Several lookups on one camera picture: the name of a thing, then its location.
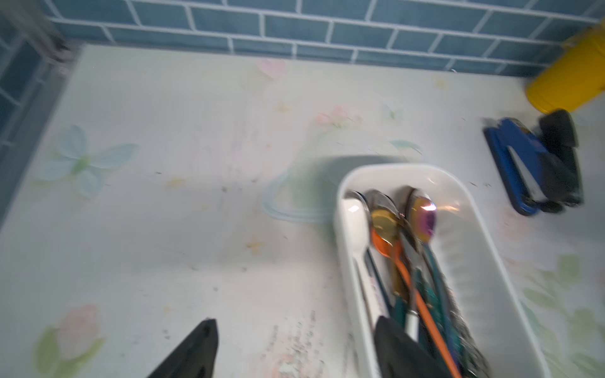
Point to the gold long spoon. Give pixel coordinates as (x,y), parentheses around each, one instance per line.
(380,201)

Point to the green handled spoon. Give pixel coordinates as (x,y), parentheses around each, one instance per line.
(391,237)

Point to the black stapler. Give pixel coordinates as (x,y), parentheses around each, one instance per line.
(559,136)

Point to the blue stapler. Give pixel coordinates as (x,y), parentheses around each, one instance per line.
(534,178)

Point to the rainbow iridescent spoon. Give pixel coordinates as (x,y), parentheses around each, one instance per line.
(421,213)

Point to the white plastic storage box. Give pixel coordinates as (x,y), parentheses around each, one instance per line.
(469,261)

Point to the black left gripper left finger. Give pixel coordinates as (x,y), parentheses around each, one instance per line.
(195,356)

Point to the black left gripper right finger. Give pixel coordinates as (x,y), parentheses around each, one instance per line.
(399,356)

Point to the white plastic spoon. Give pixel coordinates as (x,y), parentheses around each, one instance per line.
(358,229)

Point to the yellow pen cup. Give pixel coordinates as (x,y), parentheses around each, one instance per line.
(573,79)

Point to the orange plastic spoon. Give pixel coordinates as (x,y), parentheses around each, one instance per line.
(422,309)

